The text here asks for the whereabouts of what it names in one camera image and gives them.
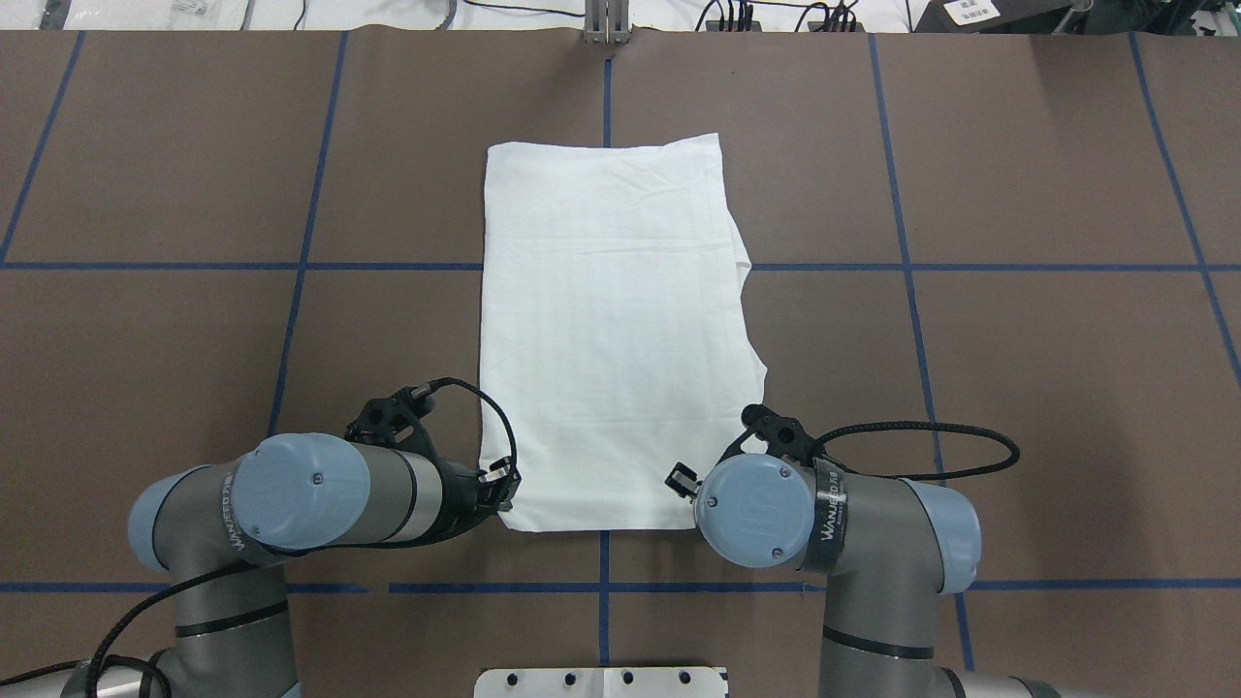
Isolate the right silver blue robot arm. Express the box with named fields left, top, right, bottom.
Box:
left=665, top=455, right=1064, bottom=697

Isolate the white long-sleeve printed shirt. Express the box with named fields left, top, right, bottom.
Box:
left=479, top=133, right=767, bottom=533

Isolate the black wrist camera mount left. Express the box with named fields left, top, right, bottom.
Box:
left=344, top=384, right=437, bottom=460

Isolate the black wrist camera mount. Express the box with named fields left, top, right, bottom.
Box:
left=344, top=384, right=437, bottom=460
left=717, top=402, right=824, bottom=468

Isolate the aluminium frame post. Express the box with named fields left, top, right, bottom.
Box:
left=585, top=0, right=632, bottom=45

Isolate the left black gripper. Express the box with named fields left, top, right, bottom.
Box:
left=437, top=456, right=522, bottom=543

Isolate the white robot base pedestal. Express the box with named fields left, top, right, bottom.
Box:
left=473, top=666, right=730, bottom=697

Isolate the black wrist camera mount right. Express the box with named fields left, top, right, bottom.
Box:
left=717, top=402, right=824, bottom=468

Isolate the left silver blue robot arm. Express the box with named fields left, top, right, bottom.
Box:
left=61, top=433, right=522, bottom=697

